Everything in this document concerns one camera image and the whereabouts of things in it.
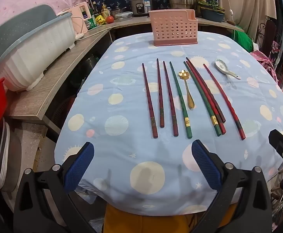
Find green cloth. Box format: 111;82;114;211
233;25;254;53

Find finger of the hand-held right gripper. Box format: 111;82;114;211
268;129;283;197

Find blue planter with plants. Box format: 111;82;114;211
198;0;226;23

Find white dish drainer tub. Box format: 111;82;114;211
0;4;76;92

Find small lidded steel pot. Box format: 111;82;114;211
110;6;128;18

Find yellow packet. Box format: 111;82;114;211
95;15;107;26

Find bright red chopstick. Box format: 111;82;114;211
203;63;246;140
186;61;227;135

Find clear glass food container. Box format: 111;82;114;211
115;12;134;21

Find light blue dotted tablecloth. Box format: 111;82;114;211
55;32;283;217

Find green chopstick gold band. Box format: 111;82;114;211
183;61;222;136
169;61;193;139

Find beige curtain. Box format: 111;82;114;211
216;0;277;42

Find pink kitchen appliance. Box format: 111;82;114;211
66;2;89;35

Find white cable with switch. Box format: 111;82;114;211
223;0;235;23

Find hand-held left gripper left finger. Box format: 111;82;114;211
13;142;95;233

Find amber oil bottle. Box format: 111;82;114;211
101;3;111;19

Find wooden counter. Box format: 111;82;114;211
4;17;245;128

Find stack of round dishes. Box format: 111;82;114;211
0;118;23;193

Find silver rice cooker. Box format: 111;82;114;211
129;0;155;17

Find white ceramic spoon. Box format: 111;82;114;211
214;59;242;80

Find pink perforated utensil basket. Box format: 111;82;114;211
148;9;198;47

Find gold flower-shaped spoon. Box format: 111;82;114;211
178;70;196;109

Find pink patterned fabric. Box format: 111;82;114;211
249;50;279;80

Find green and white carton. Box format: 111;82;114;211
86;15;97;31

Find person's yellow trousers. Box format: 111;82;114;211
103;203;239;233

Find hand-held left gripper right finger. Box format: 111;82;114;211
191;139;275;233

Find dark glass bottle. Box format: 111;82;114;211
92;1;101;16

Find dark red chopstick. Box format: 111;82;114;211
163;61;179;137
186;57;226;123
142;63;159;138
156;58;165;128

